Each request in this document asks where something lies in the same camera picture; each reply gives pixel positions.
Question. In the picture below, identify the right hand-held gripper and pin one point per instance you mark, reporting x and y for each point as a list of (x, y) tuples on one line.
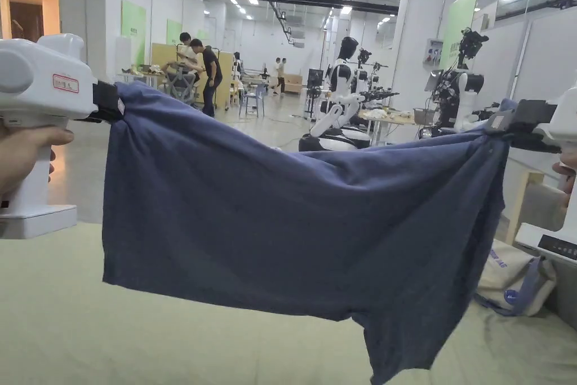
[(563, 125)]

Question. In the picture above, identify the dark blue shirt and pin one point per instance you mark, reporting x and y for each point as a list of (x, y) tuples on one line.
[(279, 213)]

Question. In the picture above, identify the person's left hand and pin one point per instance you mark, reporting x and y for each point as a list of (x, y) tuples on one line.
[(20, 152)]

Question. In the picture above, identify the white black humanoid robot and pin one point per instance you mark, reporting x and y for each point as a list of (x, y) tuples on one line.
[(340, 87)]

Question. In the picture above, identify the group of people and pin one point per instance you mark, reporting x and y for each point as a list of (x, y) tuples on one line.
[(278, 74)]

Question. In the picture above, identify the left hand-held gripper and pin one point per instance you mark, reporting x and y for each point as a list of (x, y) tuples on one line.
[(40, 83)]

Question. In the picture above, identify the bed with pale green sheet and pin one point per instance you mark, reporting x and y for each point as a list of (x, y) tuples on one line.
[(135, 326)]

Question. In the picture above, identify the person's right hand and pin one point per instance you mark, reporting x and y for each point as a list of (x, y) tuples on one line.
[(567, 175)]

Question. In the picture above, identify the white robot with black arms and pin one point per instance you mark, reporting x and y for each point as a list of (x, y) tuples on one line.
[(369, 83)]

